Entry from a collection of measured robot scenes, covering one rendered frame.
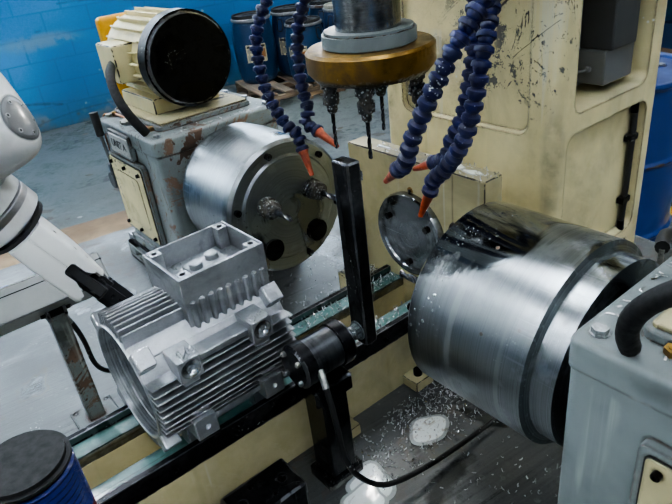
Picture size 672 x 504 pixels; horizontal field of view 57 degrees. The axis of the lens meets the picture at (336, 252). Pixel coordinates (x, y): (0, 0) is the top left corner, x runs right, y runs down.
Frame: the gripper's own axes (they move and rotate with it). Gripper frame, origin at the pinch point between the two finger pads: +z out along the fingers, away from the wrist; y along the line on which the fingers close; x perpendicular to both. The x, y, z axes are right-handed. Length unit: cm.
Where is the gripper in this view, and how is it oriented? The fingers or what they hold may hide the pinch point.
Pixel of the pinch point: (114, 295)
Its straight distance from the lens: 84.1
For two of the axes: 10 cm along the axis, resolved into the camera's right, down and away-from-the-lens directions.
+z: 4.8, 5.6, 6.7
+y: 6.3, 3.2, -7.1
